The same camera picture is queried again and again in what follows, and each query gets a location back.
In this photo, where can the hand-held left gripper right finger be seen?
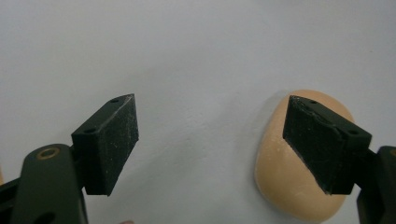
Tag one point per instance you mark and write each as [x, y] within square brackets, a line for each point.
[323, 146]

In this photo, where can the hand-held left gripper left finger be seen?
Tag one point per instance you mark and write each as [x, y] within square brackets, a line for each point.
[106, 146]

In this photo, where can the beige oval bread bun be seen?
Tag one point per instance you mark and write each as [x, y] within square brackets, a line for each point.
[286, 180]

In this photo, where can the pale pink small object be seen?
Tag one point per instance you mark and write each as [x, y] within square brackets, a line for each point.
[126, 222]

